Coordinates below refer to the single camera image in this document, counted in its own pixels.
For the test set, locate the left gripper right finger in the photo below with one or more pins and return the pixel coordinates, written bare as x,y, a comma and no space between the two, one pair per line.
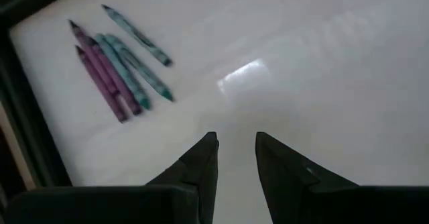
278,177

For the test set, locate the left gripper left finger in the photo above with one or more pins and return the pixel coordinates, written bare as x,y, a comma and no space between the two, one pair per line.
206,170

